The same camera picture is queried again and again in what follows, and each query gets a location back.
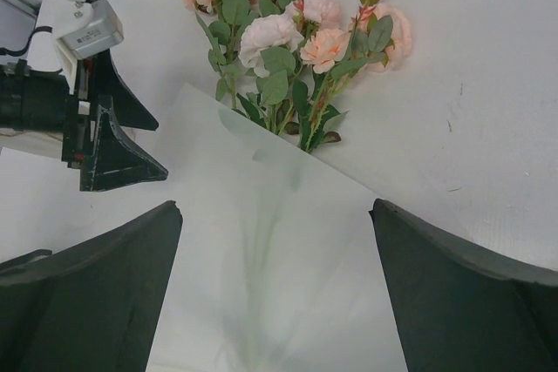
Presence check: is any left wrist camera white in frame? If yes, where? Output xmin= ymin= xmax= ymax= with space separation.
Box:
xmin=51 ymin=0 xmax=124 ymax=87

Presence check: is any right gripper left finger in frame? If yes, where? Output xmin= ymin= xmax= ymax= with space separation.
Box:
xmin=1 ymin=201 xmax=183 ymax=371

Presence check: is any white wrapping paper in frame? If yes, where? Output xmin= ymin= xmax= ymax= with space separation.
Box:
xmin=148 ymin=85 xmax=406 ymax=371

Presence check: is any pink flower bouquet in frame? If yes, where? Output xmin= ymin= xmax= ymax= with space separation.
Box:
xmin=182 ymin=0 xmax=412 ymax=153

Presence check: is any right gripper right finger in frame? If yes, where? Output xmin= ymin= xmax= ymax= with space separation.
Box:
xmin=370 ymin=199 xmax=557 ymax=371

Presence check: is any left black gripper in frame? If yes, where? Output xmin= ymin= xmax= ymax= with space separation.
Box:
xmin=1 ymin=50 xmax=168 ymax=192

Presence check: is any left aluminium frame post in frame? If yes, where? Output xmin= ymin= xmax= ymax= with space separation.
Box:
xmin=1 ymin=0 xmax=41 ymax=19

